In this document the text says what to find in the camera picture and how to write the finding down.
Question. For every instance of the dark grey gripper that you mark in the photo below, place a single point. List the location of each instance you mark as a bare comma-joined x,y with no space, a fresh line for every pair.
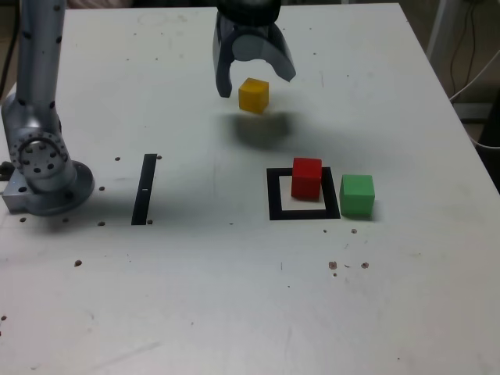
252,30

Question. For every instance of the yellow cube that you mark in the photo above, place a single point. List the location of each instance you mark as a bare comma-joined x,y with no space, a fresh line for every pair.
253,97

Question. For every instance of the red cube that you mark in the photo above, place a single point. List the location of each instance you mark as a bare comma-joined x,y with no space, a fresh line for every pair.
306,183

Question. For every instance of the green cube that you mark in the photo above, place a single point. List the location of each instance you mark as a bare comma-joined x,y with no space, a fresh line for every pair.
356,197

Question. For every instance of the black tape square outline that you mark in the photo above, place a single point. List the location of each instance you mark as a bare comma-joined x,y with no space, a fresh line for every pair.
273,195

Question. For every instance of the black tape strip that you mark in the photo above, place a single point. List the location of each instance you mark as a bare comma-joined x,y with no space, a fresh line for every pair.
143,187

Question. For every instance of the white metal post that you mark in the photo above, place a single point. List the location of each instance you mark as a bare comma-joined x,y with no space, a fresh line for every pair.
439,27

